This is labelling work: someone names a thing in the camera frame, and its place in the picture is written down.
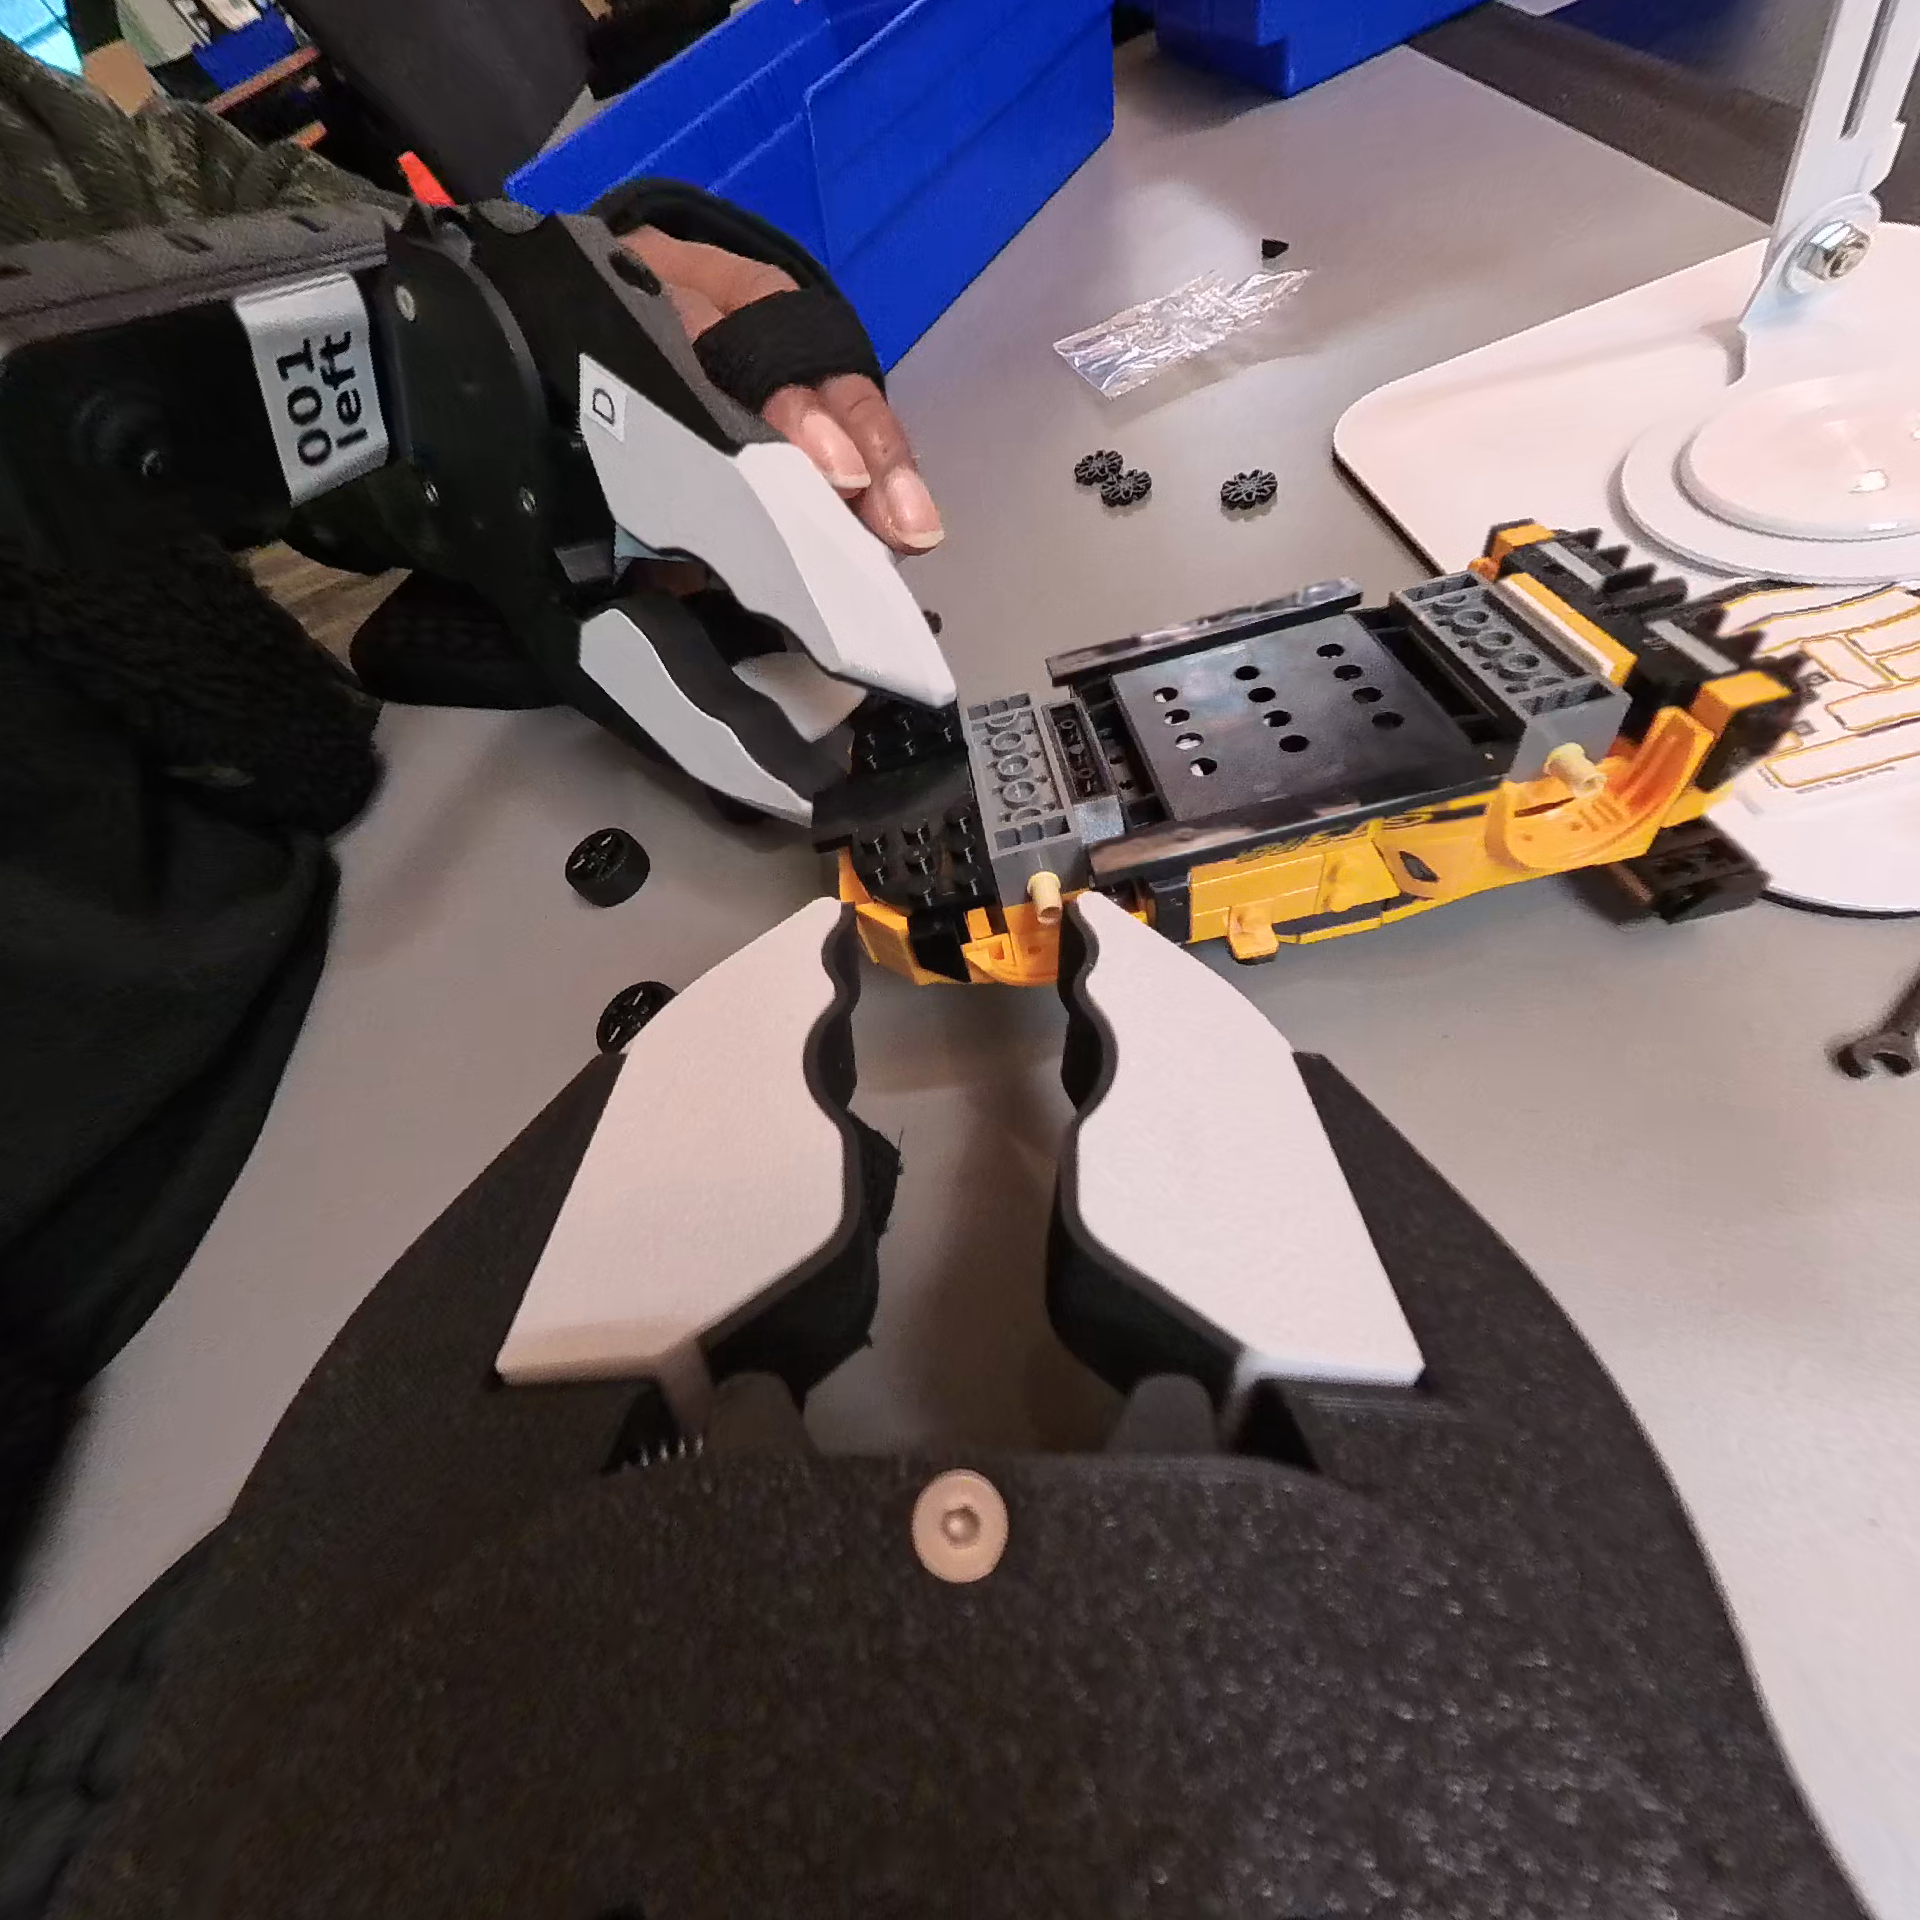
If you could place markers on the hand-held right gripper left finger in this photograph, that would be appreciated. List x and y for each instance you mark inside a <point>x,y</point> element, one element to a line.
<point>690,1185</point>

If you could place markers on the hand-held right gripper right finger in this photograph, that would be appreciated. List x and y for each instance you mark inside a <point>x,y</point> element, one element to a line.
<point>1229,1199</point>

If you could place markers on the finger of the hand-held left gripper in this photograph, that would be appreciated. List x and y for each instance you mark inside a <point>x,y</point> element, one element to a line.
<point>673,705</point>
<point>812,555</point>

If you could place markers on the black quarter-round lego plate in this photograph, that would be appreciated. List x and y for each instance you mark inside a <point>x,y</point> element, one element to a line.
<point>908,738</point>
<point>921,862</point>

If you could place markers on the large blue plastic bin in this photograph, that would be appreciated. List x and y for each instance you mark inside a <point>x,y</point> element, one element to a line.
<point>960,150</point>

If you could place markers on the orange lego car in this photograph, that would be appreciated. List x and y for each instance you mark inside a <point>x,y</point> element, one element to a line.
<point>1276,719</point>

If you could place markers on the lego sticker sheet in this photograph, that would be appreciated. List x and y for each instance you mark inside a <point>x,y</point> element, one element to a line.
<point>1847,705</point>

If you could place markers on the person's left forearm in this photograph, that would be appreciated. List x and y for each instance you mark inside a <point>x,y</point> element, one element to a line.
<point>150,165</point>

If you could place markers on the black lego wheel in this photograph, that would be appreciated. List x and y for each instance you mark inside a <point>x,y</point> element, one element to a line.
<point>610,865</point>
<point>636,1017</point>

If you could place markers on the black lego gear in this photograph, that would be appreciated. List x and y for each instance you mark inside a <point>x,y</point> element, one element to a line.
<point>1097,469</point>
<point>1131,489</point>
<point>1249,489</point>

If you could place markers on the pile of small lego parts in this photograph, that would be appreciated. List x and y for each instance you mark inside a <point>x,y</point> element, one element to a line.
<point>1870,1048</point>

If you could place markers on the person's left hand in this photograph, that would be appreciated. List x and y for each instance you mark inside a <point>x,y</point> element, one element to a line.
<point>886,464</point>

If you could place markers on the black chair backrest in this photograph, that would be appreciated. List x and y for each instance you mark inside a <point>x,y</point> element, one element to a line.
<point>435,76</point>

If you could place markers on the clear plastic bag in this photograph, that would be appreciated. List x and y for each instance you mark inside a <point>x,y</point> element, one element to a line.
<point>1185,332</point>

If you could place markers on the black mesh chair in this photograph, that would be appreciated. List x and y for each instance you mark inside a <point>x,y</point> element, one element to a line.
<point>150,900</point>

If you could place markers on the small blue plastic bin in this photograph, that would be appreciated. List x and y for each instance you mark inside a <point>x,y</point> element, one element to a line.
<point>1276,44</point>

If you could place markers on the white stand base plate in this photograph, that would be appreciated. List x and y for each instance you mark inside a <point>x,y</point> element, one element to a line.
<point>1501,405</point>

